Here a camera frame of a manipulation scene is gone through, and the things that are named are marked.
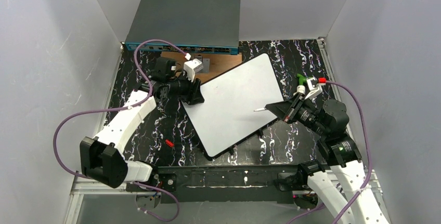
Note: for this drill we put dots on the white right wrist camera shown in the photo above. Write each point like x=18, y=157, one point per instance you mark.
x=314, y=86

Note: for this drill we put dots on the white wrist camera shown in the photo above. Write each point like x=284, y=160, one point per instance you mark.
x=314, y=86
x=191, y=66

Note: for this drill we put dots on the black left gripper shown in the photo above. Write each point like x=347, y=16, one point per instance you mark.
x=192, y=90

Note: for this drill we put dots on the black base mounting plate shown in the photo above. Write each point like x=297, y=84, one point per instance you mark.
x=283, y=197

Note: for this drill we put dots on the brown wooden board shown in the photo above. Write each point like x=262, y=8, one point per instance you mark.
x=218, y=63

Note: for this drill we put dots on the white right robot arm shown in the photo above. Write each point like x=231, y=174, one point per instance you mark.
x=355, y=202

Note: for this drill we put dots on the grey blue network switch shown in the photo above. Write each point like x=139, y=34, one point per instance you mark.
x=195, y=26

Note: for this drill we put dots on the white whiteboard black frame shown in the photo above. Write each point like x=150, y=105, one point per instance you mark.
x=228, y=114

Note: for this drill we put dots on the grey metal clamp bracket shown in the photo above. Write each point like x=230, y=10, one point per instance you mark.
x=206, y=65

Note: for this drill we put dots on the aluminium frame rail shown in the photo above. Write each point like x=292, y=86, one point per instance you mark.
x=100, y=184

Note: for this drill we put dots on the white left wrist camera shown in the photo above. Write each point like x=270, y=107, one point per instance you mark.
x=191, y=66

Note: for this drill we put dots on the green white plastic fitting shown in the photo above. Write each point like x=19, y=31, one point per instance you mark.
x=302, y=88

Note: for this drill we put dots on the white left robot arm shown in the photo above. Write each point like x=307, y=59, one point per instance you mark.
x=102, y=155

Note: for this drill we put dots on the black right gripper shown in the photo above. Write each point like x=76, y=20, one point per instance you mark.
x=292, y=107

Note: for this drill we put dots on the red marker cap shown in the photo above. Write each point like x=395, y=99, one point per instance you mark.
x=169, y=143

